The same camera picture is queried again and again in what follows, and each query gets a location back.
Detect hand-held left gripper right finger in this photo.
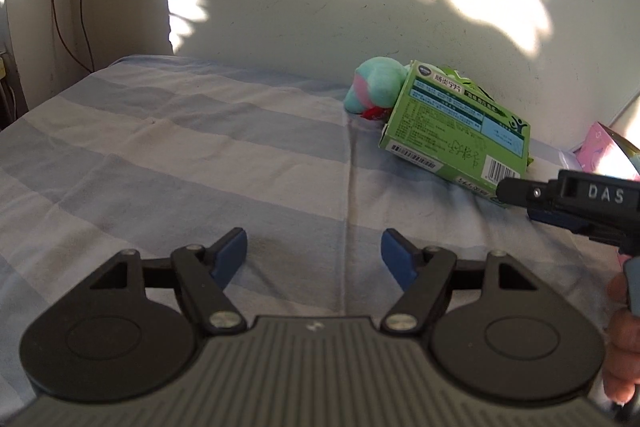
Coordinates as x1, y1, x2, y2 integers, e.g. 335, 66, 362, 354
381, 229, 542, 334

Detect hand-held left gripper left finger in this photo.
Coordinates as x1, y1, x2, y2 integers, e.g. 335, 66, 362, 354
90, 228, 249, 334

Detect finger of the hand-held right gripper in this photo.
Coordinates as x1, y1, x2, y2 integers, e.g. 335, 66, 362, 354
525, 206, 592, 234
495, 176, 562, 208

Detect green medicine box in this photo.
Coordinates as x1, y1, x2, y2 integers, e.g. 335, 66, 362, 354
378, 59, 533, 208

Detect person's right hand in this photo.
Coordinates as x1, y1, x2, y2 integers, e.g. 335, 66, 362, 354
602, 274, 640, 408

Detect clear plastic bag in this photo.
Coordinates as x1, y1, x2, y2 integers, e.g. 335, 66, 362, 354
529, 139, 585, 174

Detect pink printed package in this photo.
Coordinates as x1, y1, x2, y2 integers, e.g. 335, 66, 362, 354
575, 122, 640, 184

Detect striped bed sheet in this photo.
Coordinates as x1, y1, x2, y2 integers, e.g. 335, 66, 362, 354
0, 53, 640, 427

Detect teal and pink plush toy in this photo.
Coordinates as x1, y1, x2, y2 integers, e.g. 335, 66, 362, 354
344, 57, 409, 120

